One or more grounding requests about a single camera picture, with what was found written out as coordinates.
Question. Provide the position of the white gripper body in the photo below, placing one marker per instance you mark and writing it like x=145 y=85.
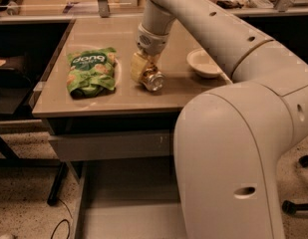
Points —
x=153 y=44

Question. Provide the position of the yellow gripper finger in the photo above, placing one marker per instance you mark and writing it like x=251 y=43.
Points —
x=139 y=64

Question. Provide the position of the orange soda can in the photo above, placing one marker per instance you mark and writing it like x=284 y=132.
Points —
x=152 y=78

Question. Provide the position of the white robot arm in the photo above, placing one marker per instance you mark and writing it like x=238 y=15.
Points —
x=227 y=141

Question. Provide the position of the grey drawer cabinet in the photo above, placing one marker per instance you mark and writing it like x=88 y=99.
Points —
x=129 y=107

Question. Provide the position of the closed grey top drawer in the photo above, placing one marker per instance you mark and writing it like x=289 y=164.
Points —
x=112 y=145

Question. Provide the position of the open grey middle drawer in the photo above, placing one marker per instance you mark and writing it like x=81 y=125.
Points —
x=132 y=198

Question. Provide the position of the green chip bag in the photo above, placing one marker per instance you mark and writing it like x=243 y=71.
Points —
x=91 y=72

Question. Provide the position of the white bowl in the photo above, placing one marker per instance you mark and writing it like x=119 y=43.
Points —
x=203 y=64

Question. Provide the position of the black side table left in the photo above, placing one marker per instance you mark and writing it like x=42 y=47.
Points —
x=26 y=50

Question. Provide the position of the black table leg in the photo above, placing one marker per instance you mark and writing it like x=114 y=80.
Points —
x=61 y=173

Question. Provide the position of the black office chair base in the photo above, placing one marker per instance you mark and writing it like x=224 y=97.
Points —
x=296 y=201

